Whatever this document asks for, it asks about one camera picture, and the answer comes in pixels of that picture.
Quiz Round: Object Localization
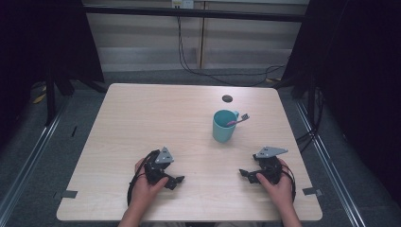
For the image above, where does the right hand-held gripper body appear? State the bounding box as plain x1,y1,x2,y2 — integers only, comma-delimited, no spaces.
253,146,288,185

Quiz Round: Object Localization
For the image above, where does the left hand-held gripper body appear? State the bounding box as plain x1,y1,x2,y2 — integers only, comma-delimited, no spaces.
144,146,175,186

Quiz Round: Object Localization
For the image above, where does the pink toothbrush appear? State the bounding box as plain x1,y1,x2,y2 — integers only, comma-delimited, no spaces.
225,113,251,128

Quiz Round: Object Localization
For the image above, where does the teal cup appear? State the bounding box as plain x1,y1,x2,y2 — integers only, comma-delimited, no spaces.
212,109,241,144

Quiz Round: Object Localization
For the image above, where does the person's left hand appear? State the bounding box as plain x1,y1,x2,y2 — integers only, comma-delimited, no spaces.
130,158,170,209

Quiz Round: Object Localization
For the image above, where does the person's right hand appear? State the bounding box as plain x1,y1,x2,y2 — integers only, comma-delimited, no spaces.
255,158,296,211

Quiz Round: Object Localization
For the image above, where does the grey tape strip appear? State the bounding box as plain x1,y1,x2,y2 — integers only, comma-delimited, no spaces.
302,186,323,197
61,189,78,200

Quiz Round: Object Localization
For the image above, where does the dark curtain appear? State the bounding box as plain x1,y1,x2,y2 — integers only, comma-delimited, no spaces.
273,0,401,206
0,0,106,149

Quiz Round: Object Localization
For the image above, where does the black metal stand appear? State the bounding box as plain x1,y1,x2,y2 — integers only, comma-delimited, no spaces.
43,65,59,128

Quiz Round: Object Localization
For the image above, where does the black horizontal bar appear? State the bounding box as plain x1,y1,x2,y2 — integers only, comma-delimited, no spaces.
82,5,309,24

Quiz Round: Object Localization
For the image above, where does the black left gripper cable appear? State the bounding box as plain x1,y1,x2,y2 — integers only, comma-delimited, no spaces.
126,148,161,208

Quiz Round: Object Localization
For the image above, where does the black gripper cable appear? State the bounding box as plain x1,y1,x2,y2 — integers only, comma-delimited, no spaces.
281,166,298,203
126,148,161,208

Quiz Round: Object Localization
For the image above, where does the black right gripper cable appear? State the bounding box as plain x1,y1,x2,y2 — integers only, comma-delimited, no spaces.
281,166,298,203

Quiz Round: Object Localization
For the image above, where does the bundle of black floor cables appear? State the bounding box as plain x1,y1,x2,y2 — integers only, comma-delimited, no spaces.
295,86,326,154

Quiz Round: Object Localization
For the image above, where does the metal floor rail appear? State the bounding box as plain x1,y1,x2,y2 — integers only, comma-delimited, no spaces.
0,96,71,223
293,99,368,227

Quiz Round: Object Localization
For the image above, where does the long black wall cable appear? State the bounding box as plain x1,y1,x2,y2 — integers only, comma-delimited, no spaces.
175,15,288,87

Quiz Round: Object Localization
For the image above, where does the white wall socket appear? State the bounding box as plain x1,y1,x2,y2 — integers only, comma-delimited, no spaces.
170,0,195,9

